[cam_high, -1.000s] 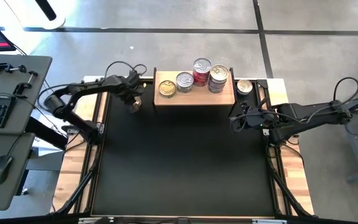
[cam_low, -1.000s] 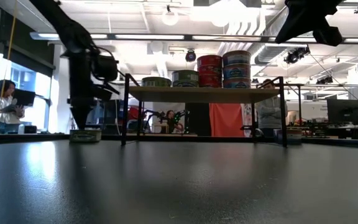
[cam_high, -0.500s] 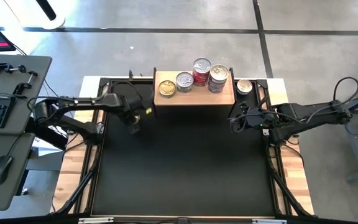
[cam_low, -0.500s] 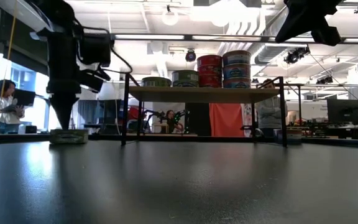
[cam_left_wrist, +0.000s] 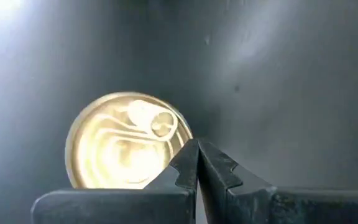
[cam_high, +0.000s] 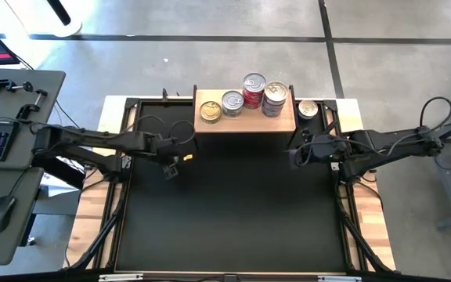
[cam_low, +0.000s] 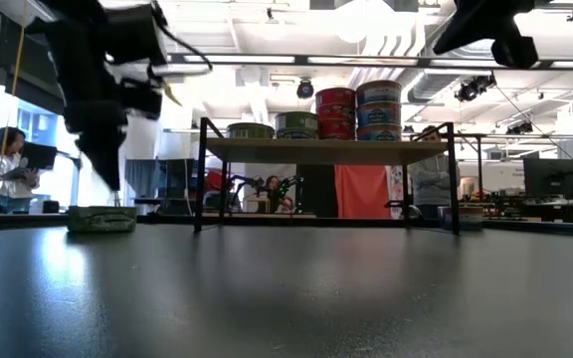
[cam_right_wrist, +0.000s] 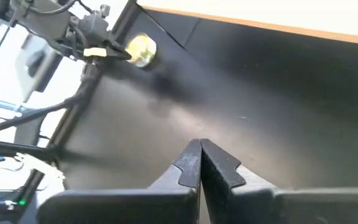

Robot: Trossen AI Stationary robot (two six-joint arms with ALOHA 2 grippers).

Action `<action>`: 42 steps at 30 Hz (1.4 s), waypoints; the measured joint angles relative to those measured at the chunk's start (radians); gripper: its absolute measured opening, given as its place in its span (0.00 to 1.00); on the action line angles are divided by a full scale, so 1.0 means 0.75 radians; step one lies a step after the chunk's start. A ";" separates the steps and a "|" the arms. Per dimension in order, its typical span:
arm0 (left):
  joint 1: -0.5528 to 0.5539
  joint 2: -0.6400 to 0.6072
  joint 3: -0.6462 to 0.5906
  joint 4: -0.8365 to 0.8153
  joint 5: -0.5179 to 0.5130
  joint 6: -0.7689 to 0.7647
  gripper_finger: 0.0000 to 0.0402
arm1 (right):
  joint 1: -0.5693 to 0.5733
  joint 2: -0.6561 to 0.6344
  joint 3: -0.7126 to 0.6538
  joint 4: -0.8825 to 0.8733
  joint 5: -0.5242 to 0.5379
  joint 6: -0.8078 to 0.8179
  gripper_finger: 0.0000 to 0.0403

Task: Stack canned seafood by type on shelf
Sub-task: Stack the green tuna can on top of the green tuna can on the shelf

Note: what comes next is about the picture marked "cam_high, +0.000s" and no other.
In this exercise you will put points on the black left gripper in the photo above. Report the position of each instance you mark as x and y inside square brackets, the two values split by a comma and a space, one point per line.
[176, 150]

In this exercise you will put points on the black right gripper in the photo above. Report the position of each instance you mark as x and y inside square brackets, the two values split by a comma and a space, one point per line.
[327, 149]

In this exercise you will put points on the silver lid seafood can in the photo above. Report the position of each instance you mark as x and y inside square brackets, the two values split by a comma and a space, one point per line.
[307, 109]

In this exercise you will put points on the blue label seafood can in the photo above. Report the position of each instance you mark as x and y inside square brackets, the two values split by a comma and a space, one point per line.
[276, 92]
[273, 107]
[271, 113]

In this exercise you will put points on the green label gold lid can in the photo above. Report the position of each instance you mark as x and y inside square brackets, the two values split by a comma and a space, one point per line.
[210, 112]

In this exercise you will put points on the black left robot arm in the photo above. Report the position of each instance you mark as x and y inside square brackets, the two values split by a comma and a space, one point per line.
[92, 143]

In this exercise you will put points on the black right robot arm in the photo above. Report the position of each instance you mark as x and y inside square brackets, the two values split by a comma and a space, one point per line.
[397, 147]

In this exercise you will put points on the wooden shelf with black legs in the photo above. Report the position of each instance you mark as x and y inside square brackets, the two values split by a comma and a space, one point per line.
[249, 123]

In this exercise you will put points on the black table mat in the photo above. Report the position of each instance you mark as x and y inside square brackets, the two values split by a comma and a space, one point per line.
[229, 219]

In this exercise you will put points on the black desk leg bar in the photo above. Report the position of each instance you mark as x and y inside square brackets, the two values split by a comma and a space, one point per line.
[63, 174]

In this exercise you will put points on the white paper sheet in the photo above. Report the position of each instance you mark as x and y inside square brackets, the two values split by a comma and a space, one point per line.
[55, 184]

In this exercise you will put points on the grey desk top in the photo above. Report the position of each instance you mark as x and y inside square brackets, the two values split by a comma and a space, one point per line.
[6, 250]
[53, 82]

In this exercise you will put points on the white round stand base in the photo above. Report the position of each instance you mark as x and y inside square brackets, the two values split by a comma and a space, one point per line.
[71, 29]

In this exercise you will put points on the black computer mouse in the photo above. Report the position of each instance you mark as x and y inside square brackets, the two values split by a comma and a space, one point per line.
[1, 213]

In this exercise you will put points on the black stand pole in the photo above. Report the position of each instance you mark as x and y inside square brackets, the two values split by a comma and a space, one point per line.
[59, 11]

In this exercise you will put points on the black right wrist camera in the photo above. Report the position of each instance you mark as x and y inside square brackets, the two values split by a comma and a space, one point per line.
[298, 158]

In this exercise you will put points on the grey right base bracket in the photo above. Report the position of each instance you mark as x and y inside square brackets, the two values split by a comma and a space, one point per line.
[334, 166]

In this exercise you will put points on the grey base bracket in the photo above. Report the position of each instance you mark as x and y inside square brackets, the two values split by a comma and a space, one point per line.
[334, 166]
[126, 161]

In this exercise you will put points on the grey left base bracket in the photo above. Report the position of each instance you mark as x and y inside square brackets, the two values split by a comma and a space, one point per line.
[126, 161]

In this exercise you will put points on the black frame clamp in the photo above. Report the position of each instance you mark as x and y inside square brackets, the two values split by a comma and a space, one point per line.
[165, 95]

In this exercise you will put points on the black aluminium table frame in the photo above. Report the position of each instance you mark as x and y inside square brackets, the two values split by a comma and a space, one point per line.
[131, 102]

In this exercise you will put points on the silver frame bracket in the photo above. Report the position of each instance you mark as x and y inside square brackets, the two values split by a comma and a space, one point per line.
[120, 277]
[339, 279]

